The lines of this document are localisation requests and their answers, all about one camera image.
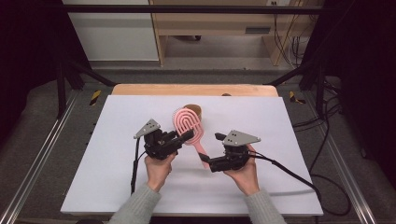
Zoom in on white cabinet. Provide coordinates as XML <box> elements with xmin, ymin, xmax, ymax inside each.
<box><xmin>62</xmin><ymin>0</ymin><xmax>160</xmax><ymax>62</ymax></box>

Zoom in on yellow clamp right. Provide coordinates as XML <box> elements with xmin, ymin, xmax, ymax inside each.
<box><xmin>289</xmin><ymin>91</ymin><xmax>307</xmax><ymax>105</ymax></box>

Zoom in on white table sheet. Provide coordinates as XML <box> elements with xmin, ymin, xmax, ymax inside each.
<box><xmin>60</xmin><ymin>94</ymin><xmax>325</xmax><ymax>217</ymax></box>

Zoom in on pink hairbrush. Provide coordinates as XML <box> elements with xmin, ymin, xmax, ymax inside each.
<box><xmin>172</xmin><ymin>106</ymin><xmax>212</xmax><ymax>171</ymax></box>

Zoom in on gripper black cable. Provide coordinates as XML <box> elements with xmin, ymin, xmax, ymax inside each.
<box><xmin>248</xmin><ymin>150</ymin><xmax>353</xmax><ymax>217</ymax></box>
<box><xmin>130</xmin><ymin>138</ymin><xmax>148</xmax><ymax>195</ymax></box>

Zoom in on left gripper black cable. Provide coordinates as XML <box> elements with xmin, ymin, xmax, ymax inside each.
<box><xmin>130</xmin><ymin>138</ymin><xmax>148</xmax><ymax>195</ymax></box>

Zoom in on black metal stand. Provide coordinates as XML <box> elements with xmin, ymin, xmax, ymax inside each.
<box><xmin>267</xmin><ymin>59</ymin><xmax>328</xmax><ymax>117</ymax></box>
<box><xmin>55</xmin><ymin>59</ymin><xmax>117</xmax><ymax>119</ymax></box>

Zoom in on yellow clamp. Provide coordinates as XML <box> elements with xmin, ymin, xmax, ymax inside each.
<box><xmin>289</xmin><ymin>91</ymin><xmax>307</xmax><ymax>105</ymax></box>
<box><xmin>89</xmin><ymin>90</ymin><xmax>103</xmax><ymax>106</ymax></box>

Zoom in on black curtain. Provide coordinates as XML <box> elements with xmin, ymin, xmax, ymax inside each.
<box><xmin>311</xmin><ymin>0</ymin><xmax>396</xmax><ymax>181</ymax></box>
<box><xmin>0</xmin><ymin>0</ymin><xmax>64</xmax><ymax>141</ymax></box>

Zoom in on person's left hand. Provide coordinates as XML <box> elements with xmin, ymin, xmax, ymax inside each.
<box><xmin>144</xmin><ymin>152</ymin><xmax>177</xmax><ymax>193</ymax></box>

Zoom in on black horizontal frame bar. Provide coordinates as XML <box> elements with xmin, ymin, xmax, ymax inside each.
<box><xmin>62</xmin><ymin>4</ymin><xmax>344</xmax><ymax>15</ymax></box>

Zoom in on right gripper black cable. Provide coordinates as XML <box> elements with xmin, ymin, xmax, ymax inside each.
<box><xmin>248</xmin><ymin>150</ymin><xmax>353</xmax><ymax>217</ymax></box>

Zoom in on bundle of black cables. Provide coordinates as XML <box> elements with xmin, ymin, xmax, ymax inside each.
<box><xmin>272</xmin><ymin>1</ymin><xmax>312</xmax><ymax>68</ymax></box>

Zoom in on yellow clamp left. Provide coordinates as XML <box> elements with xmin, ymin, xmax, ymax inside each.
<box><xmin>89</xmin><ymin>90</ymin><xmax>103</xmax><ymax>106</ymax></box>

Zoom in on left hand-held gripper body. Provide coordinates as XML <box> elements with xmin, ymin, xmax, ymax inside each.
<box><xmin>134</xmin><ymin>119</ymin><xmax>183</xmax><ymax>161</ymax></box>

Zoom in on grey label on desk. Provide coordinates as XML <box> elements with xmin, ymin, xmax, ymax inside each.
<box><xmin>245</xmin><ymin>27</ymin><xmax>272</xmax><ymax>35</ymax></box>

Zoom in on wooden desk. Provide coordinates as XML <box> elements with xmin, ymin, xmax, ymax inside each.
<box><xmin>148</xmin><ymin>0</ymin><xmax>312</xmax><ymax>67</ymax></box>

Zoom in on black floor cables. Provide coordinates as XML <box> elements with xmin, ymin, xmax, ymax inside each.
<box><xmin>292</xmin><ymin>78</ymin><xmax>344</xmax><ymax>176</ymax></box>

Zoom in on person's right hand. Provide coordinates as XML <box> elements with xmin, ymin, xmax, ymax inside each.
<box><xmin>223</xmin><ymin>145</ymin><xmax>262</xmax><ymax>197</ymax></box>

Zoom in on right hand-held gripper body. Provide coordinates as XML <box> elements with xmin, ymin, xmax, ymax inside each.
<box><xmin>207</xmin><ymin>130</ymin><xmax>262</xmax><ymax>174</ymax></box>

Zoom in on aluminium floor rail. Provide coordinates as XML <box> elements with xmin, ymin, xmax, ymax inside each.
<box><xmin>303</xmin><ymin>92</ymin><xmax>378</xmax><ymax>224</ymax></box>
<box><xmin>0</xmin><ymin>90</ymin><xmax>80</xmax><ymax>224</ymax></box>

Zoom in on wooden table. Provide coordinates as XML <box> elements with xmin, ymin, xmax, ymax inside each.
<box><xmin>111</xmin><ymin>83</ymin><xmax>279</xmax><ymax>98</ymax></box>

